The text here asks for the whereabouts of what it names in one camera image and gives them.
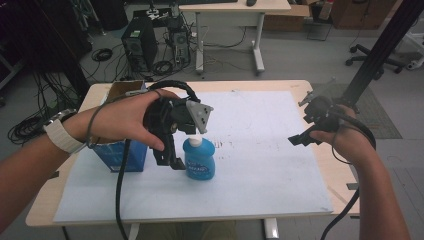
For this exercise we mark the brown cardboard box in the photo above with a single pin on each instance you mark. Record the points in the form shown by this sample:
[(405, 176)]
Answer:
[(286, 18)]

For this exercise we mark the grey floor mat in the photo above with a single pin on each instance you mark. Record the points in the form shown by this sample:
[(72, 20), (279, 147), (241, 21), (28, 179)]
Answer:
[(376, 116)]

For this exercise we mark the white desk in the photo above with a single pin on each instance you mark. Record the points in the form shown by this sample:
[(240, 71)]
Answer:
[(233, 8)]

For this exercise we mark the person's right hand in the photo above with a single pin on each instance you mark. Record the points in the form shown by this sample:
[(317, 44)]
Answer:
[(351, 143)]

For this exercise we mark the blue cardboard box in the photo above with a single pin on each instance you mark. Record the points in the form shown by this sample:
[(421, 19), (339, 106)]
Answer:
[(115, 157)]

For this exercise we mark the large black computer tower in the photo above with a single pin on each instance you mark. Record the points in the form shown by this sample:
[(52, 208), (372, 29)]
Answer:
[(138, 43)]

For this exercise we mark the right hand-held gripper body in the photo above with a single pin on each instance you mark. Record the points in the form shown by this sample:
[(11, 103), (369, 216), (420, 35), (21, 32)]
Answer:
[(321, 111)]

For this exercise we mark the black metal stand pole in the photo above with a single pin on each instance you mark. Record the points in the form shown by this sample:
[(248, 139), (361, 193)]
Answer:
[(383, 46)]

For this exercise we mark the white table mat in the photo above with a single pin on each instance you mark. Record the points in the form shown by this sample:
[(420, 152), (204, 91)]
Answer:
[(260, 173)]

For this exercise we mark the wooden cabinet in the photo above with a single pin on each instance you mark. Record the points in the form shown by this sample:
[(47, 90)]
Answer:
[(363, 13)]

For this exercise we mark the blue bottle white cap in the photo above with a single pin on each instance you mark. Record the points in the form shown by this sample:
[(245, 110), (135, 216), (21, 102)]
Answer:
[(199, 160)]

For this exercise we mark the white table leg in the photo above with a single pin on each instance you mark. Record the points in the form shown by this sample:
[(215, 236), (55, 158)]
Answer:
[(134, 231), (271, 229)]

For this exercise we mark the black keyboard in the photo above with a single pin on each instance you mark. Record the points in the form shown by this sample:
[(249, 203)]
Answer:
[(206, 1)]

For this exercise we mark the small black computer tower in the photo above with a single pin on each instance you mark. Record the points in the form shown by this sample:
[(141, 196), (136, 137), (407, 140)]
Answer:
[(180, 46)]

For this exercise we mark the black computer mouse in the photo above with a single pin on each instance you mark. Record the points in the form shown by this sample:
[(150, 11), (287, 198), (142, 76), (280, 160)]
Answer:
[(251, 2)]

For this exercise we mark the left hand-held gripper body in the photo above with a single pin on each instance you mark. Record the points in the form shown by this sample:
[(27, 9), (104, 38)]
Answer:
[(173, 115)]

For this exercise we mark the white wristwatch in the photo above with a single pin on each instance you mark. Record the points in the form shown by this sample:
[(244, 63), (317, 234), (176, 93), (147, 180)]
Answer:
[(63, 136)]

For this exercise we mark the person's left hand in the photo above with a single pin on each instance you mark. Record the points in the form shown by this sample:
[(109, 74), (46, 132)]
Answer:
[(120, 120)]

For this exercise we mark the black office chair base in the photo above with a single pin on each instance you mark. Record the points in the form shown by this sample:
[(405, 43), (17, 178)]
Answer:
[(370, 58)]

